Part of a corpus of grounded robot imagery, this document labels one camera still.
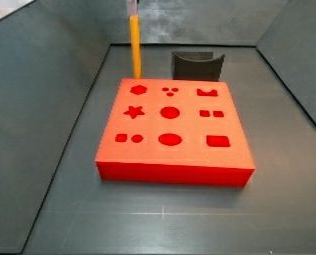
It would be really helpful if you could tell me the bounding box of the red shape-sorting board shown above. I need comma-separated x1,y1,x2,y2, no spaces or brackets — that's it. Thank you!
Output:
96,78,256,187

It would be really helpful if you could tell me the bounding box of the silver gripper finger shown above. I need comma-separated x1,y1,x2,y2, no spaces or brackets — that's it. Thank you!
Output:
127,0,140,15

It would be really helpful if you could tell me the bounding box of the yellow square-circle peg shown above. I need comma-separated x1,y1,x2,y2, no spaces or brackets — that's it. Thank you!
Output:
131,15,143,79

